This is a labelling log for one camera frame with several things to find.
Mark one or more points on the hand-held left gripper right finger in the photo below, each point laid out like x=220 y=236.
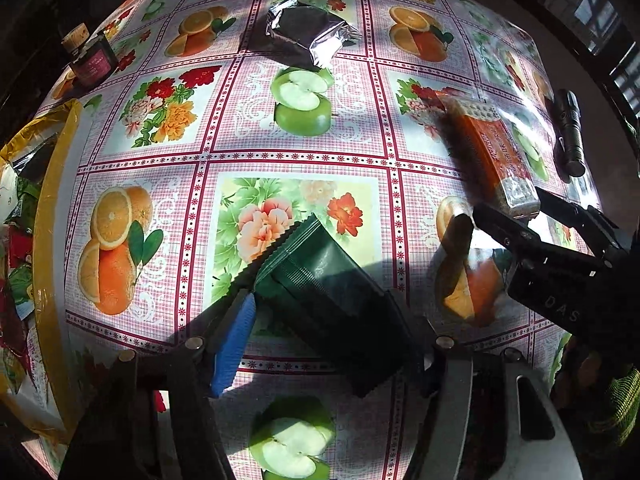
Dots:
x=457 y=390

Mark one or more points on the yellow taped cardboard box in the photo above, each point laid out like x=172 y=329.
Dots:
x=52 y=220

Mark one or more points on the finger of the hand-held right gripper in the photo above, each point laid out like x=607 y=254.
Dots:
x=575 y=212
x=502 y=230

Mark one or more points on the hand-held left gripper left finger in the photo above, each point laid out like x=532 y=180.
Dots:
x=232 y=345

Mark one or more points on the black flashlight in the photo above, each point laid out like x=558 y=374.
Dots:
x=570 y=130

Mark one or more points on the dark ink bottle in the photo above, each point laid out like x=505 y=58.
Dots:
x=90 y=62

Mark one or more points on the orange cracker packet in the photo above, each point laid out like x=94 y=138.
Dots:
x=492 y=150

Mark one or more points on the green yellow snack packet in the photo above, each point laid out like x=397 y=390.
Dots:
x=27 y=200

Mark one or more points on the silver foil snack packet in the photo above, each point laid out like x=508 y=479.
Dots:
x=32 y=160
x=310 y=30

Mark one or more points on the window with grille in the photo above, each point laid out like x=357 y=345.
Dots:
x=595 y=15

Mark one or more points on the dark red snack packet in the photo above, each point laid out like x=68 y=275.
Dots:
x=12 y=332

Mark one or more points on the person's right forearm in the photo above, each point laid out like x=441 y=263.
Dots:
x=610 y=395

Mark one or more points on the long dark green packet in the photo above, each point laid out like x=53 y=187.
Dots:
x=325 y=300

